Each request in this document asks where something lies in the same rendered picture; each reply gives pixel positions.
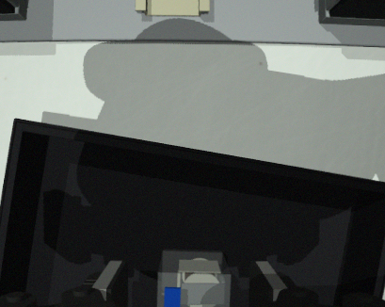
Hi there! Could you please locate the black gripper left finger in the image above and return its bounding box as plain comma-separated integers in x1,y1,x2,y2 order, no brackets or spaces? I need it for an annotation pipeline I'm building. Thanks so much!
0,261,128,307

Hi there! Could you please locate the black parts tray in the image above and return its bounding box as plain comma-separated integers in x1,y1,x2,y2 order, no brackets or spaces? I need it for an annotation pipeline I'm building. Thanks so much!
0,118,385,307

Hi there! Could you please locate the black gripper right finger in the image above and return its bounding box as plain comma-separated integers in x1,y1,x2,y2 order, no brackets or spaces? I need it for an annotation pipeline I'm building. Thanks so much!
249,261,385,307

